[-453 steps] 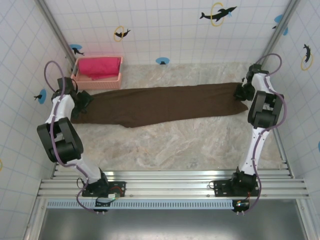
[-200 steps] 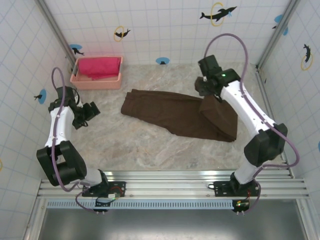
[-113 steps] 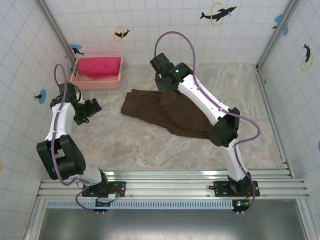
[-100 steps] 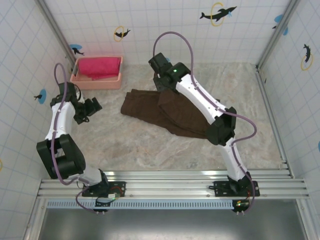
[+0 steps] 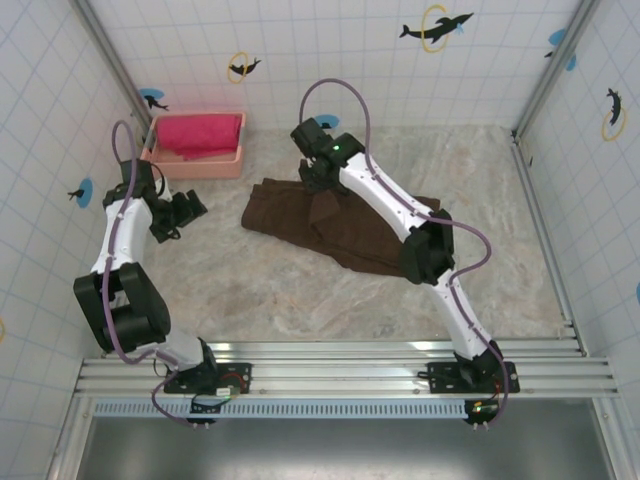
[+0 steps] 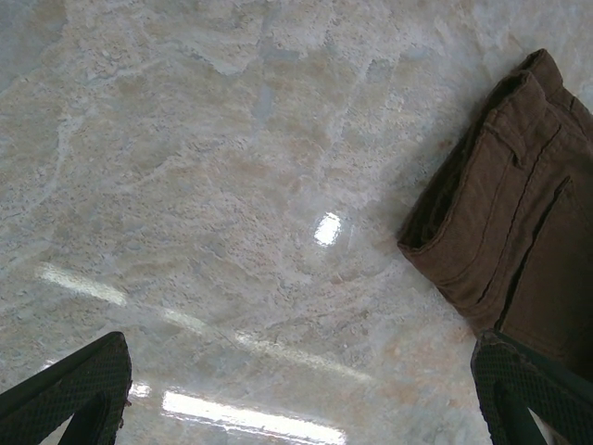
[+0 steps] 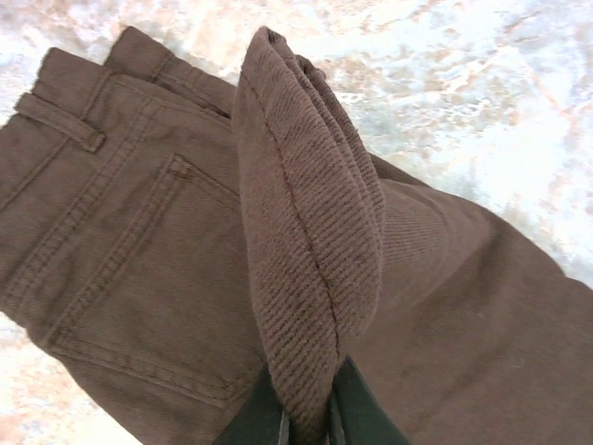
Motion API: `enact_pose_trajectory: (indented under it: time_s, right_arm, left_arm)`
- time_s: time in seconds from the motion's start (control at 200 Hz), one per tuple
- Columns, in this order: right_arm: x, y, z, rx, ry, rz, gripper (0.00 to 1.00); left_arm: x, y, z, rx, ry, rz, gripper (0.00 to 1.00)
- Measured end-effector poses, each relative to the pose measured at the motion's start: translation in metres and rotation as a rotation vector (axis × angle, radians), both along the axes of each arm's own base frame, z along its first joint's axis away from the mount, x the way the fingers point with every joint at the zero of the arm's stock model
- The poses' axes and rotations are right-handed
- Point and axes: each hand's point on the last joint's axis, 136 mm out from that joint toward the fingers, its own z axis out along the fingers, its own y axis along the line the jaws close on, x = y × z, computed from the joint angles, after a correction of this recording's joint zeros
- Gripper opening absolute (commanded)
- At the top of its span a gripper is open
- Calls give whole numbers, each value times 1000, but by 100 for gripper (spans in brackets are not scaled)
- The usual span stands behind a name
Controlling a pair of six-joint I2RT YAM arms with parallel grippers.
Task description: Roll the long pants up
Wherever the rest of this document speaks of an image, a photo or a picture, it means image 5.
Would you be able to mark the brown long pants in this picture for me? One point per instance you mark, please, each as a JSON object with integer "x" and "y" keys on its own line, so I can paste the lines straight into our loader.
{"x": 280, "y": 215}

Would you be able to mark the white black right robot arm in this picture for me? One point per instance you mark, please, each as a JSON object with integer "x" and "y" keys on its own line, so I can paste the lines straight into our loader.
{"x": 380, "y": 190}

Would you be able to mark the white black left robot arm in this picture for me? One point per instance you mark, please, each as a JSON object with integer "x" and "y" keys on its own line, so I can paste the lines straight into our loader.
{"x": 125, "y": 235}

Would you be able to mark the pink plastic basket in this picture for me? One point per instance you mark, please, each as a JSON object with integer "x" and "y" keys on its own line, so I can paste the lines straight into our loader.
{"x": 200, "y": 167}

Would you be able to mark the dolphin blue circle sticker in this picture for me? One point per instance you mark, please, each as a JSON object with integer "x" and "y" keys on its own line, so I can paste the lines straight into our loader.
{"x": 334, "y": 121}
{"x": 151, "y": 98}
{"x": 84, "y": 192}

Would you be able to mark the magenta folded cloth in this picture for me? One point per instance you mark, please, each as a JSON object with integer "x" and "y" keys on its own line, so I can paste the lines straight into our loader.
{"x": 200, "y": 135}

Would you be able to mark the small left circuit board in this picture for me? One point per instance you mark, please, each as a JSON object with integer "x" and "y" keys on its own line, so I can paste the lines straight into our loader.
{"x": 205, "y": 411}

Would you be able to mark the small circuit board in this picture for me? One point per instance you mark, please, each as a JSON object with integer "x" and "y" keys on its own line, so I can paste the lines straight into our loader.
{"x": 482, "y": 410}
{"x": 205, "y": 411}

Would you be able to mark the grey metal panel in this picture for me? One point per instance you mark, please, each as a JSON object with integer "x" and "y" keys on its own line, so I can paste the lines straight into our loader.
{"x": 350, "y": 450}

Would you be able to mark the small right circuit board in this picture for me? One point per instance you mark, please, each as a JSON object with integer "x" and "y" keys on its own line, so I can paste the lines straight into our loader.
{"x": 482, "y": 410}

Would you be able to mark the aluminium corner post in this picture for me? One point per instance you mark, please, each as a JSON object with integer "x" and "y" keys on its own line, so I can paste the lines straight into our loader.
{"x": 555, "y": 70}
{"x": 112, "y": 60}

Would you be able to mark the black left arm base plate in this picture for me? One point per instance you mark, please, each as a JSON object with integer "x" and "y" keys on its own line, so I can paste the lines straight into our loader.
{"x": 240, "y": 375}

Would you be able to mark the aluminium rail beam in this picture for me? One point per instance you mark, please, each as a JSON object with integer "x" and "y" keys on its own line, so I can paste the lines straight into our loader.
{"x": 325, "y": 370}

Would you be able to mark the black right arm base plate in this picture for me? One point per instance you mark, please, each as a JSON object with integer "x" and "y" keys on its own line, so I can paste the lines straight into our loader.
{"x": 440, "y": 377}

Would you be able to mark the blue circle wall sticker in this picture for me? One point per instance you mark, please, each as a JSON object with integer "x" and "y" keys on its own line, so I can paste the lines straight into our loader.
{"x": 557, "y": 36}

